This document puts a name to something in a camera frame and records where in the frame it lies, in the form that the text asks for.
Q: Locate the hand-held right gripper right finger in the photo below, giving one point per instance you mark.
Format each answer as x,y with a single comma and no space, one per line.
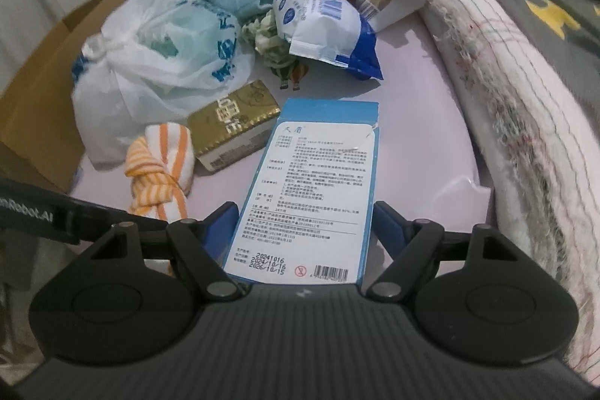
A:
386,231

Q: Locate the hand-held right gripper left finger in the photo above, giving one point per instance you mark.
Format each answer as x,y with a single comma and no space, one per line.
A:
226,219

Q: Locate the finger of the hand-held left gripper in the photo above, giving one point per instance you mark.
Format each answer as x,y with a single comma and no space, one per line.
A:
126,215

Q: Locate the blue and white box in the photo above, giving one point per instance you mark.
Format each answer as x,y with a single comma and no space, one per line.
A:
309,194

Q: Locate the cardboard box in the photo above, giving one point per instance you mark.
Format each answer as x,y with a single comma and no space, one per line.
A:
42,109

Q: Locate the orange striped towel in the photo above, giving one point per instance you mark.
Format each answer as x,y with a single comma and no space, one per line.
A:
159,165

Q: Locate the gold foil box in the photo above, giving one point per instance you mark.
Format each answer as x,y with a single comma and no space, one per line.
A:
234,119

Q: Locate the pink balloon print sheet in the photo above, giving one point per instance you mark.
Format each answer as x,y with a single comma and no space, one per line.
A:
422,100

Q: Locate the white plastic bag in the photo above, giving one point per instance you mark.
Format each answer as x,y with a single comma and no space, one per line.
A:
140,76

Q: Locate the green and white floral cloth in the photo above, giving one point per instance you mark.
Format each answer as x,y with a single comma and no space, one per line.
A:
267,44

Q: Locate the white checked quilt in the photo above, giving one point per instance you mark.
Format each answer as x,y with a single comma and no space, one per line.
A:
506,76

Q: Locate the blue and white plastic packet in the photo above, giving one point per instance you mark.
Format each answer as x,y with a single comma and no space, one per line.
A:
318,25

